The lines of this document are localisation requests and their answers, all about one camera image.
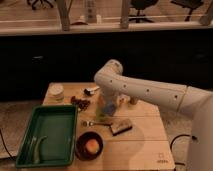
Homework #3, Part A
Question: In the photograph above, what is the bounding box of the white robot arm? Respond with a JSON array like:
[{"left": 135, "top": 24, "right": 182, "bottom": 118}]
[{"left": 94, "top": 59, "right": 213, "bottom": 171}]

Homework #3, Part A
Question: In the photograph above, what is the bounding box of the green plastic cup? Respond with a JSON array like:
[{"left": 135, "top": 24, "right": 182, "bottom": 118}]
[{"left": 96, "top": 105, "right": 109, "bottom": 122}]

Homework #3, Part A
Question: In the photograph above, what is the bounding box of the orange bowl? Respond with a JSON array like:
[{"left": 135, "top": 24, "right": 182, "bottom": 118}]
[{"left": 117, "top": 95, "right": 128, "bottom": 106}]

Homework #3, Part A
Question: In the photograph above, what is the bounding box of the dark dried chili pile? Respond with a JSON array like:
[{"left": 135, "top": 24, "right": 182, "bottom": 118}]
[{"left": 70, "top": 96, "right": 90, "bottom": 111}]

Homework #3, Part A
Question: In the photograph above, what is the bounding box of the metal fork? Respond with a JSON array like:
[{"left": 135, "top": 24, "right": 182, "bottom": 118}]
[{"left": 81, "top": 121, "right": 111, "bottom": 127}]

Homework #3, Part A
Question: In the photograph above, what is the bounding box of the orange peach fruit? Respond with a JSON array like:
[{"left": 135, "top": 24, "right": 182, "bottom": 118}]
[{"left": 85, "top": 139, "right": 100, "bottom": 154}]

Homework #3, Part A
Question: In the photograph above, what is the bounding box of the dark brown bowl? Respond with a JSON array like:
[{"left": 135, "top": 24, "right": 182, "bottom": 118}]
[{"left": 75, "top": 131, "right": 103, "bottom": 161}]

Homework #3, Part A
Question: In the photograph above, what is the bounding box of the green plastic tray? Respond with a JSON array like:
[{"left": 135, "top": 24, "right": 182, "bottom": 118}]
[{"left": 15, "top": 105, "right": 78, "bottom": 168}]

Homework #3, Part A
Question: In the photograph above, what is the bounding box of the green vegetable in tray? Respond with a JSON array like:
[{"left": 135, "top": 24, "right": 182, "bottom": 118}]
[{"left": 33, "top": 136, "right": 47, "bottom": 164}]

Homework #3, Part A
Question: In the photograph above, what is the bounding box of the black cable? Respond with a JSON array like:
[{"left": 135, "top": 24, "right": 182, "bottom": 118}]
[
  {"left": 169, "top": 134, "right": 192, "bottom": 168},
  {"left": 0, "top": 129, "right": 17, "bottom": 163}
]

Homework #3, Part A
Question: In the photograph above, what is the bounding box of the black cable left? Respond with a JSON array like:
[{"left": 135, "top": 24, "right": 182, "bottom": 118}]
[{"left": 0, "top": 129, "right": 17, "bottom": 163}]

